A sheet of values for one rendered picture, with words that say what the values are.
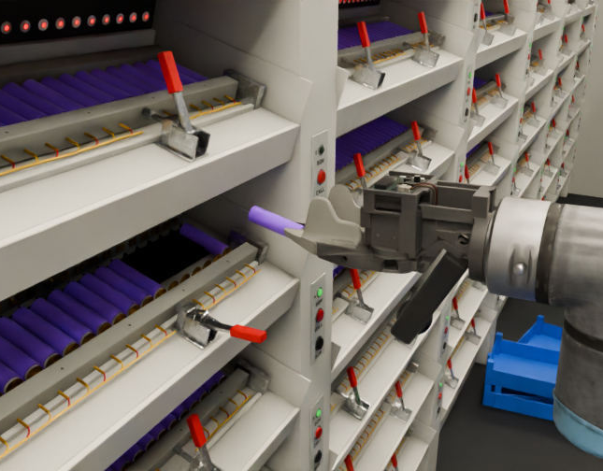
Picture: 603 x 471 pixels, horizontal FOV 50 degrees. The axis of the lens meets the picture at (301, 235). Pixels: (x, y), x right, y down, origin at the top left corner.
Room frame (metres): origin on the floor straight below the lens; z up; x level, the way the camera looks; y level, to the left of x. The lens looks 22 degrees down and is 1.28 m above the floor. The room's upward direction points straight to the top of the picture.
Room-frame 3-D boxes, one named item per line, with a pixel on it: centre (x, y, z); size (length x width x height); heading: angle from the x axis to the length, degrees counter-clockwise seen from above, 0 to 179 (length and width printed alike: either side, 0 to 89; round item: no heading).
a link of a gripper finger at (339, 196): (0.65, -0.04, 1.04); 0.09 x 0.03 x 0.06; 58
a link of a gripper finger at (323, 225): (0.61, -0.02, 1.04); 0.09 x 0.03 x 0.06; 66
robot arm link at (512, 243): (0.54, -0.19, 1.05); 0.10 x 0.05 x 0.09; 152
